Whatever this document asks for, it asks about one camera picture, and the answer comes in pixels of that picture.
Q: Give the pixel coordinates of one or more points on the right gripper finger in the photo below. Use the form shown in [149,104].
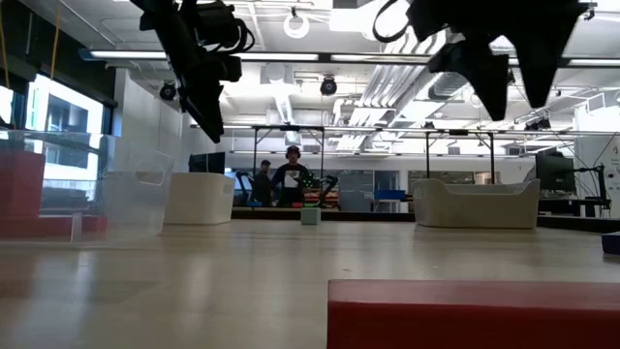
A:
[547,58]
[484,72]

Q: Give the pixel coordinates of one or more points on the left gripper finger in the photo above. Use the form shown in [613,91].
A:
[206,111]

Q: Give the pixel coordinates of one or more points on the small teal cube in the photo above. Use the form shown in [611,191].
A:
[310,216]

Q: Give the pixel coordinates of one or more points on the long red block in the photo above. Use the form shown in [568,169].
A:
[460,320]
[53,227]

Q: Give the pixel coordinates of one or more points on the blue-purple block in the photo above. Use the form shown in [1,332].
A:
[611,244]

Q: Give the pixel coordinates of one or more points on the short red block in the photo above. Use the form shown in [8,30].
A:
[19,184]

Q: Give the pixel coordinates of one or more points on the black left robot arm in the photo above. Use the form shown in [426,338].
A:
[160,12]

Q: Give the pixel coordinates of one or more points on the background black robot arm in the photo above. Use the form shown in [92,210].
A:
[242,186]
[330,186]

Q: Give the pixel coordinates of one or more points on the black round ceiling fixture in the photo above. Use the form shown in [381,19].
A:
[168,91]
[328,86]

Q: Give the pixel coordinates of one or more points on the ceiling light strip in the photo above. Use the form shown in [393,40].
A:
[128,54]
[276,56]
[593,62]
[378,58]

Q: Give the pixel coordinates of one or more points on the black computer monitor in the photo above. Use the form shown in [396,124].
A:
[554,172]
[208,162]

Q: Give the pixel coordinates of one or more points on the white plastic bin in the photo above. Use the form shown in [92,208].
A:
[198,199]

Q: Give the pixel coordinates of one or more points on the person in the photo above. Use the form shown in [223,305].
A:
[264,186]
[289,181]

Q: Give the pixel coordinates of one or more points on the clear plastic bin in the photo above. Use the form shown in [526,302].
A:
[135,203]

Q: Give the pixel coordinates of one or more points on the grey plastic bin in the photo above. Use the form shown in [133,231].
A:
[474,208]

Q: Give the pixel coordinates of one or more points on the blue background crate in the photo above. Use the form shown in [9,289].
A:
[390,195]

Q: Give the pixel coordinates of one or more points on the black gantry frame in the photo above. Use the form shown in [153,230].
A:
[492,155]
[290,128]

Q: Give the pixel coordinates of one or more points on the black metal table frame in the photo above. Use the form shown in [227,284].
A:
[368,215]

